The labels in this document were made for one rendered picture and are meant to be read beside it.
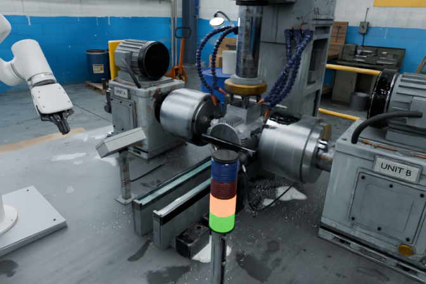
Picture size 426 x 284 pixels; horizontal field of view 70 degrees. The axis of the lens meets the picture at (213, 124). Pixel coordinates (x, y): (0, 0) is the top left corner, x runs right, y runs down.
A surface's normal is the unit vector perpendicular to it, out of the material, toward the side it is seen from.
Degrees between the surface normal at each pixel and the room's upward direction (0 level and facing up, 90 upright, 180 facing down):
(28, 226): 3
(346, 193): 90
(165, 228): 90
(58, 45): 90
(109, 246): 0
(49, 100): 52
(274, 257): 0
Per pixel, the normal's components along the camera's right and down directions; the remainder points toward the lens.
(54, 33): 0.74, 0.26
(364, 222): -0.60, 0.26
